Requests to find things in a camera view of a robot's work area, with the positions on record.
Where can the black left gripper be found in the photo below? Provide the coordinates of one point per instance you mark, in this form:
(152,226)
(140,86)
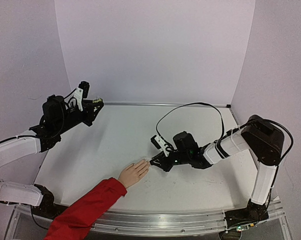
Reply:
(89,111)

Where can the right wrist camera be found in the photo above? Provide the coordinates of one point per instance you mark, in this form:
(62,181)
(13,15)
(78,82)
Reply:
(161,144)

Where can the aluminium table edge rail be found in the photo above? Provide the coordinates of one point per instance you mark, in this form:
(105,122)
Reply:
(24,225)

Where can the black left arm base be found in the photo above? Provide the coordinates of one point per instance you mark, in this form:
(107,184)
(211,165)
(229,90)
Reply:
(47,208)

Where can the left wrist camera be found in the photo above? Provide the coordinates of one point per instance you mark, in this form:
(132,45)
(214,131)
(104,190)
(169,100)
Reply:
(80,93)

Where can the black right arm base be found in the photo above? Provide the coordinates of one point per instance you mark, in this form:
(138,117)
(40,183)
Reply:
(251,214)

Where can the red sleeved forearm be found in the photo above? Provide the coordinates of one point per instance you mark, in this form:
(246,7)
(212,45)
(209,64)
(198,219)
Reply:
(76,221)

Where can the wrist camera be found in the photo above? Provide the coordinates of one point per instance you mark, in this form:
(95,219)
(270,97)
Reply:
(161,144)
(80,93)

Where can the yellow nail polish bottle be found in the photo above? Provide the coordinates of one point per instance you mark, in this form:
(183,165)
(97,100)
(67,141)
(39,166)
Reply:
(97,99)

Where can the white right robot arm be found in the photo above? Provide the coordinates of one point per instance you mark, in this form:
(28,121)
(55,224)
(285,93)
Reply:
(230,172)

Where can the mannequin hand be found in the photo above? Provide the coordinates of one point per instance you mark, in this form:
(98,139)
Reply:
(133,173)

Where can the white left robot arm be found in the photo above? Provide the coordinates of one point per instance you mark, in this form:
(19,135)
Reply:
(58,117)

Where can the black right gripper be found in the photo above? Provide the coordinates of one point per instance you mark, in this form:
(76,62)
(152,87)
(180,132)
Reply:
(167,161)

